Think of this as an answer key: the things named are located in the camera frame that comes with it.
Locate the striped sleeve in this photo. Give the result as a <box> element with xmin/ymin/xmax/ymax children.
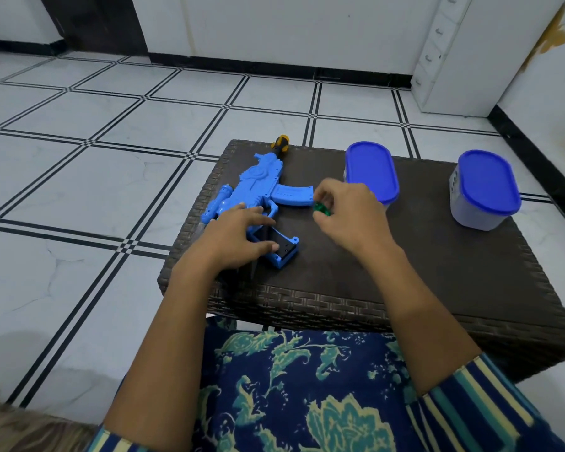
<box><xmin>87</xmin><ymin>426</ymin><xmax>147</xmax><ymax>452</ymax></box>
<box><xmin>404</xmin><ymin>353</ymin><xmax>565</xmax><ymax>452</ymax></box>

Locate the person's left hand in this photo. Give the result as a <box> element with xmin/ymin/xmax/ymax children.
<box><xmin>176</xmin><ymin>203</ymin><xmax>279</xmax><ymax>279</ymax></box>

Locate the clear container with blue lid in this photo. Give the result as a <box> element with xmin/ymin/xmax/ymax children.
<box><xmin>343</xmin><ymin>141</ymin><xmax>400</xmax><ymax>208</ymax></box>

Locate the blue floral dress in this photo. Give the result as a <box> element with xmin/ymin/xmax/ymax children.
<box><xmin>193</xmin><ymin>317</ymin><xmax>420</xmax><ymax>452</ymax></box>

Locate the person's left forearm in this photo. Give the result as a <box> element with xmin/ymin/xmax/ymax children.
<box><xmin>102</xmin><ymin>270</ymin><xmax>220</xmax><ymax>438</ymax></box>

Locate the blue toy gun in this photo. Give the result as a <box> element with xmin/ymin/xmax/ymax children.
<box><xmin>201</xmin><ymin>134</ymin><xmax>314</xmax><ymax>271</ymax></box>

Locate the brown floral sofa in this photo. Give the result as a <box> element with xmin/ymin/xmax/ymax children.
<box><xmin>0</xmin><ymin>384</ymin><xmax>100</xmax><ymax>452</ymax></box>

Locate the person's right hand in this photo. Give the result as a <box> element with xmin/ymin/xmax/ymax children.
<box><xmin>312</xmin><ymin>178</ymin><xmax>401</xmax><ymax>262</ymax></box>

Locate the labelled container with blue lid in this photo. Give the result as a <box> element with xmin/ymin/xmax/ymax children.
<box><xmin>449</xmin><ymin>149</ymin><xmax>522</xmax><ymax>232</ymax></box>

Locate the white drawer cabinet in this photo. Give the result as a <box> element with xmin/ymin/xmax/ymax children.
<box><xmin>410</xmin><ymin>0</ymin><xmax>565</xmax><ymax>118</ymax></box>

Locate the yellow butterfly wall sticker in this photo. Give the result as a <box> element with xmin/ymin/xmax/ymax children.
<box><xmin>520</xmin><ymin>13</ymin><xmax>565</xmax><ymax>73</ymax></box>

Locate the person's right forearm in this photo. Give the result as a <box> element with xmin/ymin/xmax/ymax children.
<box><xmin>372</xmin><ymin>244</ymin><xmax>482</xmax><ymax>399</ymax></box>

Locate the striped right sleeve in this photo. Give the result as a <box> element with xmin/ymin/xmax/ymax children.
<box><xmin>404</xmin><ymin>353</ymin><xmax>565</xmax><ymax>452</ymax></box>

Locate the striped left sleeve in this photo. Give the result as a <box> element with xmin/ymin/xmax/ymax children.
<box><xmin>87</xmin><ymin>426</ymin><xmax>147</xmax><ymax>452</ymax></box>

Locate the dark door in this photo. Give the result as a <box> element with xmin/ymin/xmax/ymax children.
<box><xmin>37</xmin><ymin>0</ymin><xmax>149</xmax><ymax>57</ymax></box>

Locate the dark brown wicker table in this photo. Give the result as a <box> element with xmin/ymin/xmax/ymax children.
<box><xmin>158</xmin><ymin>139</ymin><xmax>565</xmax><ymax>384</ymax></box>

